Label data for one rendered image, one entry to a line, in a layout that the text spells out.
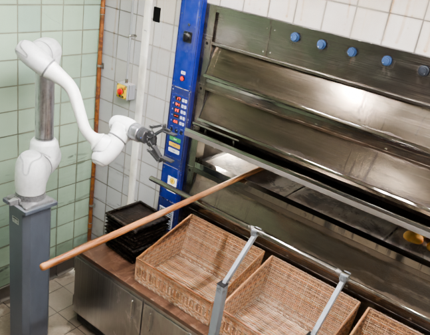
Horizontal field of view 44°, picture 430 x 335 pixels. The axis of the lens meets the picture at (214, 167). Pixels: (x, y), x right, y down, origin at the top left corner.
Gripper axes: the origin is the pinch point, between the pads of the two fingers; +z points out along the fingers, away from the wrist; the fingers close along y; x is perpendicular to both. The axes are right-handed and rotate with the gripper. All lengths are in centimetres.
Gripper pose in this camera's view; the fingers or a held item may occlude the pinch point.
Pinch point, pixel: (172, 147)
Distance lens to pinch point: 256.9
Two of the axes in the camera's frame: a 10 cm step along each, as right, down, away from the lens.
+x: -6.1, 2.3, -7.6
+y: -1.4, 9.1, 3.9
